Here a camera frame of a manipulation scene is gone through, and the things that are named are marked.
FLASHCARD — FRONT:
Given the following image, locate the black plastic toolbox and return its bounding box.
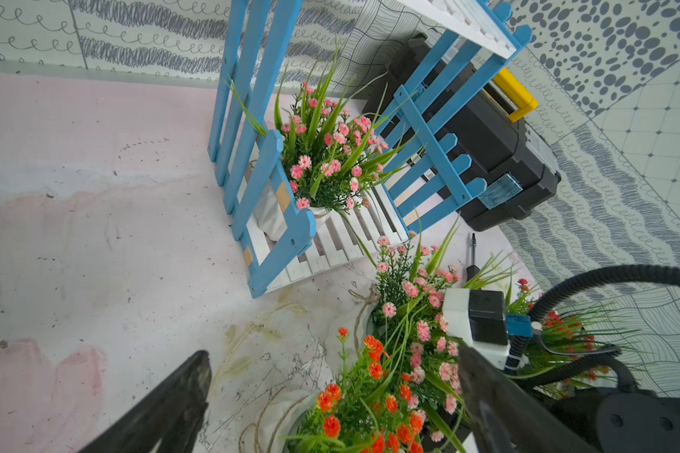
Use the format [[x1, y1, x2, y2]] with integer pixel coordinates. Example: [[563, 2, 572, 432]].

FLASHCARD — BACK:
[[363, 33, 562, 231]]

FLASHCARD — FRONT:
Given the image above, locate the blue white wooden rack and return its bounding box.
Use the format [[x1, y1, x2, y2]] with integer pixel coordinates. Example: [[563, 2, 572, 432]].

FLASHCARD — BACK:
[[208, 1, 533, 297]]

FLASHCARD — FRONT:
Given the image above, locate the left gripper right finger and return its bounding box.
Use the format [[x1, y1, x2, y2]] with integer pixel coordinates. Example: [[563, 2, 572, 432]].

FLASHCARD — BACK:
[[458, 344, 595, 452]]

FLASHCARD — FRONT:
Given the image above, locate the red flower pot right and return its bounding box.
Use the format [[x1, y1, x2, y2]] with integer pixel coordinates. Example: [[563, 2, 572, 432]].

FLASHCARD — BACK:
[[511, 303, 626, 399]]

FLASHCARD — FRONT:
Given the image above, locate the orange flower pot rear left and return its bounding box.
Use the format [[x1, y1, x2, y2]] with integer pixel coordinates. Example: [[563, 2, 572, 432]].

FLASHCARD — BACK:
[[285, 327, 426, 452]]

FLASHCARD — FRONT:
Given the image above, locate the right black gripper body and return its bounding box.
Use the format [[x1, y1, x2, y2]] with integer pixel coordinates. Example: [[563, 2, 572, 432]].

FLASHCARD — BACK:
[[547, 387, 680, 453]]

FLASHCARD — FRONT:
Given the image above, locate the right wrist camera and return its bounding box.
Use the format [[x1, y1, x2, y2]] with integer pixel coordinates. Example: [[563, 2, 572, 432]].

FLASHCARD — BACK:
[[442, 288, 534, 370]]

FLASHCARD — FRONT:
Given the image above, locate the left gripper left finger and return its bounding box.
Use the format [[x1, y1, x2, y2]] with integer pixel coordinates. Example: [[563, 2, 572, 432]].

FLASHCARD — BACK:
[[82, 350, 212, 452]]

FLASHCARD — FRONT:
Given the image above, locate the black screwdriver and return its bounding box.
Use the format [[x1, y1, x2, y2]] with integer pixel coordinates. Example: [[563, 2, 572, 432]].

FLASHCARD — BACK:
[[466, 233, 480, 281]]

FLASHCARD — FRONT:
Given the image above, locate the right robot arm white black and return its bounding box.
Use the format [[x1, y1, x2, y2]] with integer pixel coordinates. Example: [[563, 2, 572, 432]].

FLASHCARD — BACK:
[[504, 264, 680, 452]]

